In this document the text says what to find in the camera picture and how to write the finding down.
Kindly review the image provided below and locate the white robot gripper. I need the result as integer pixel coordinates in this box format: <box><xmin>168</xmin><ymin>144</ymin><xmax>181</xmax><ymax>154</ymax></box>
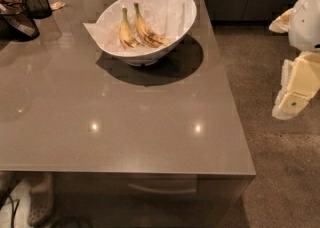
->
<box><xmin>269</xmin><ymin>0</ymin><xmax>320</xmax><ymax>120</ymax></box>

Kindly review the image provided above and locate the spotted yellow banana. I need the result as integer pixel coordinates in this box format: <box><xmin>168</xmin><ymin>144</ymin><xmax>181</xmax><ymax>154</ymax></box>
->
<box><xmin>134</xmin><ymin>3</ymin><xmax>170</xmax><ymax>48</ymax></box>
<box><xmin>119</xmin><ymin>8</ymin><xmax>141</xmax><ymax>49</ymax></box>

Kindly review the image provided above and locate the white paper bowl liner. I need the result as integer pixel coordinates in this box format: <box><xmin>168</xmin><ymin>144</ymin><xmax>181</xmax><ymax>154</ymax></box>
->
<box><xmin>84</xmin><ymin>0</ymin><xmax>197</xmax><ymax>57</ymax></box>

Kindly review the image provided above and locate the white ceramic bowl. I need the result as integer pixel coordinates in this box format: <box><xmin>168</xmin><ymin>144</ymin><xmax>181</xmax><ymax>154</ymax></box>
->
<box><xmin>94</xmin><ymin>0</ymin><xmax>198</xmax><ymax>67</ymax></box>

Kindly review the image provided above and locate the small crumpled wrapper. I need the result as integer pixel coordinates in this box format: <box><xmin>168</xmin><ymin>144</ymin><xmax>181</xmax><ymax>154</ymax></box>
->
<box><xmin>50</xmin><ymin>1</ymin><xmax>65</xmax><ymax>11</ymax></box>

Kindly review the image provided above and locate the black mesh pen cup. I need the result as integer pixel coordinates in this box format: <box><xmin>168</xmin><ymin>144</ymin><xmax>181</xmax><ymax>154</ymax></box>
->
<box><xmin>25</xmin><ymin>0</ymin><xmax>52</xmax><ymax>19</ymax></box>

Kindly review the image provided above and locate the black mesh desk tray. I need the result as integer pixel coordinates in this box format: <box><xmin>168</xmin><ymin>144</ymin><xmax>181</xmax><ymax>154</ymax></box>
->
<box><xmin>0</xmin><ymin>3</ymin><xmax>40</xmax><ymax>42</ymax></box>

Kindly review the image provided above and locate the beige perforated clog shoe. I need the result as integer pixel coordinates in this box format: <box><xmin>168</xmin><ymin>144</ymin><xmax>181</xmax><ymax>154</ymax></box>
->
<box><xmin>27</xmin><ymin>173</ymin><xmax>54</xmax><ymax>227</ymax></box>

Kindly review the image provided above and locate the black floor cable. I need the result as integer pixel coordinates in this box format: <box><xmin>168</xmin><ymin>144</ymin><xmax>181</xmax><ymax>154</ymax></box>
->
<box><xmin>6</xmin><ymin>195</ymin><xmax>21</xmax><ymax>228</ymax></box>

